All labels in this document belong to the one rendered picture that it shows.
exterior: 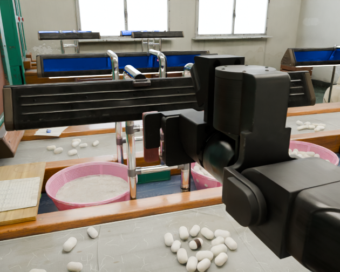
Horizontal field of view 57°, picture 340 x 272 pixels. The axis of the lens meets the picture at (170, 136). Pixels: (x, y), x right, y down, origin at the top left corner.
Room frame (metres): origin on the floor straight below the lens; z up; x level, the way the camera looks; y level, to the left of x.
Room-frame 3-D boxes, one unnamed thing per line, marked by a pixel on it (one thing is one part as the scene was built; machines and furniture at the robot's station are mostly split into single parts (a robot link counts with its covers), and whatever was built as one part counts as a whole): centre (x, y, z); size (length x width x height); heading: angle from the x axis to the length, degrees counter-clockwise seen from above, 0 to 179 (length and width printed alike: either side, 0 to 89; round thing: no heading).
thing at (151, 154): (0.42, 0.01, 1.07); 0.09 x 0.07 x 0.07; 21
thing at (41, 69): (1.16, 0.15, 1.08); 0.62 x 0.08 x 0.07; 106
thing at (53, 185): (0.84, 0.23, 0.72); 0.27 x 0.27 x 0.10
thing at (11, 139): (1.09, 0.59, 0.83); 0.30 x 0.06 x 0.07; 16
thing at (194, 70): (0.36, -0.05, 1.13); 0.07 x 0.06 x 0.11; 112
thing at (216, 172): (0.31, -0.07, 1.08); 0.07 x 0.06 x 0.07; 21
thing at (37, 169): (0.78, 0.44, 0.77); 0.33 x 0.15 x 0.01; 16
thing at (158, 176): (1.09, 0.12, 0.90); 0.20 x 0.19 x 0.45; 106
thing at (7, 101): (0.62, -0.01, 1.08); 0.62 x 0.08 x 0.07; 106
